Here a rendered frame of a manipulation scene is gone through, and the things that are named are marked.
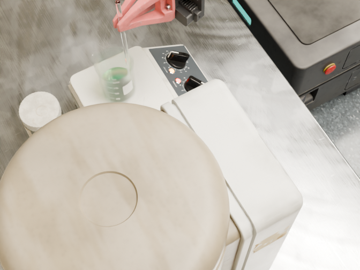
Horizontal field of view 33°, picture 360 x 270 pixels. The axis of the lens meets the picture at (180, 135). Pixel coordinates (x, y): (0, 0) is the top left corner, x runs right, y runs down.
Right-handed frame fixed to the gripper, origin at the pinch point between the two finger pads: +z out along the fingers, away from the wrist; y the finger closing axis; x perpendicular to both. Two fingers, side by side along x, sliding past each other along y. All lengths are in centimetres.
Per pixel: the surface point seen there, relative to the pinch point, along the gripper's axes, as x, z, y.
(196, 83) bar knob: 19.2, -8.4, 4.7
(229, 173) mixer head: -34.8, 16.6, 30.3
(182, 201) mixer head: -36, 19, 30
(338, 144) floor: 101, -56, 16
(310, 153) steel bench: 25.7, -14.2, 23.0
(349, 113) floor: 101, -67, 12
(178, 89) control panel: 19.4, -5.8, 3.4
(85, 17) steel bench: 25.5, -7.1, -20.4
